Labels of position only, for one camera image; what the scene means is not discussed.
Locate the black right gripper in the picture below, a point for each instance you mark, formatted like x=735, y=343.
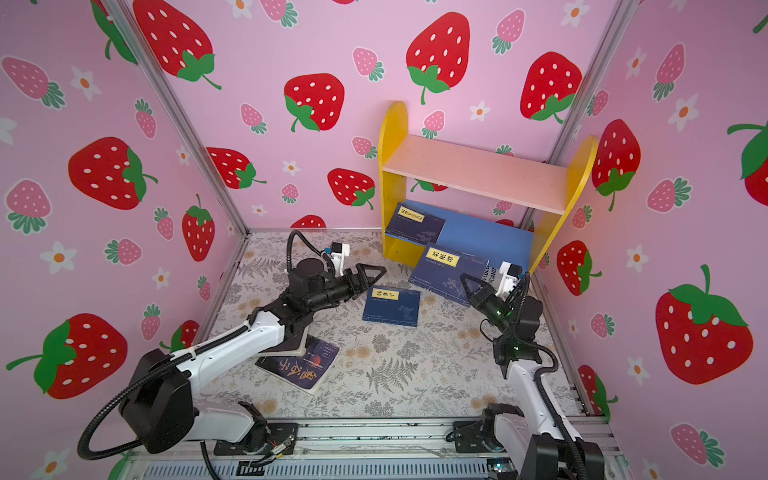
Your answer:
x=485, y=297

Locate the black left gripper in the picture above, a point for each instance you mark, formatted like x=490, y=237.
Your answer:
x=361, y=286

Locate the navy book yellow label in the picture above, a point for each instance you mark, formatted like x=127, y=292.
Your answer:
x=414, y=225
x=439, y=271

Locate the white book black spanish text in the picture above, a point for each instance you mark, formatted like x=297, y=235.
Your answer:
x=495, y=274

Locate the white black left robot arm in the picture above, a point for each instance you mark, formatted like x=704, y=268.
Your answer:
x=163, y=404

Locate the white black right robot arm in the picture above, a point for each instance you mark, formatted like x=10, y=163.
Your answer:
x=539, y=440

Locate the yellow pink blue bookshelf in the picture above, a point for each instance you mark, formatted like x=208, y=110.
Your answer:
x=550, y=190

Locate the black book white chinese title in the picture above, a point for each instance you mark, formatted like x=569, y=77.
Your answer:
x=300, y=350

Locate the dark book orange calligraphy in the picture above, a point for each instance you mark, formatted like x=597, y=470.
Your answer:
x=304, y=372

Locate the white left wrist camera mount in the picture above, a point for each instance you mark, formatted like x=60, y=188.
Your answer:
x=338, y=253

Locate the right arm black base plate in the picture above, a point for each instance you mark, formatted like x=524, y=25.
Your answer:
x=472, y=437

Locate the aluminium front rail frame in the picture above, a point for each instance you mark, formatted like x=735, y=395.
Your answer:
x=388, y=448

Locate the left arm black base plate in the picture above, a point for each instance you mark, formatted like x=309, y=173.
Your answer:
x=261, y=440

